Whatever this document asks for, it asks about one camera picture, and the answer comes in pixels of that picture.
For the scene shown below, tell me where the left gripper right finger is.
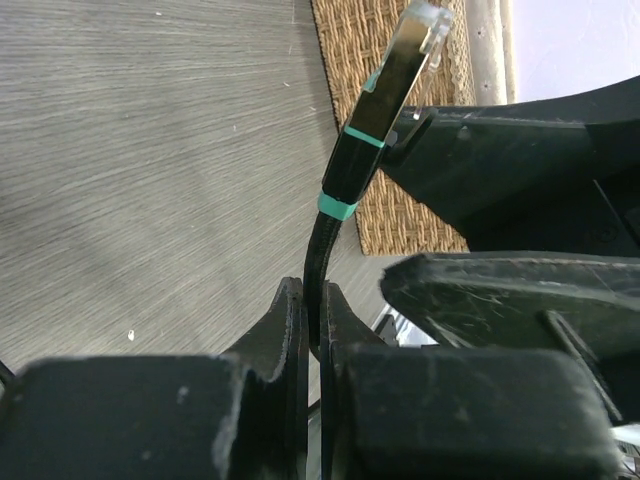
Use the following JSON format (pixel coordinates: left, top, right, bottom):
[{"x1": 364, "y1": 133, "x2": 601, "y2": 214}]
[{"x1": 320, "y1": 283, "x2": 620, "y2": 479}]

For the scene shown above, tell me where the wicker basket with liner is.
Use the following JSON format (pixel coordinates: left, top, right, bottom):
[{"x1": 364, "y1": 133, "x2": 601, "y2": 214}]
[{"x1": 309, "y1": 0, "x2": 519, "y2": 257}]

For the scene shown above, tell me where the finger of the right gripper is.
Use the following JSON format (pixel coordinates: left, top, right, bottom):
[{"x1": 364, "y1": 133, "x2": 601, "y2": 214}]
[
  {"x1": 383, "y1": 78, "x2": 639, "y2": 253},
  {"x1": 380, "y1": 252, "x2": 639, "y2": 425}
]

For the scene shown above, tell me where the black ethernet cable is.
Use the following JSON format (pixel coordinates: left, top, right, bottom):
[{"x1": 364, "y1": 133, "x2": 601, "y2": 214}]
[{"x1": 302, "y1": 0, "x2": 455, "y2": 361}]

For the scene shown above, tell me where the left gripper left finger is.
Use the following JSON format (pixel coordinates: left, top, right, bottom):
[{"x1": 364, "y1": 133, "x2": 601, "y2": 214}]
[{"x1": 1, "y1": 278, "x2": 308, "y2": 479}]

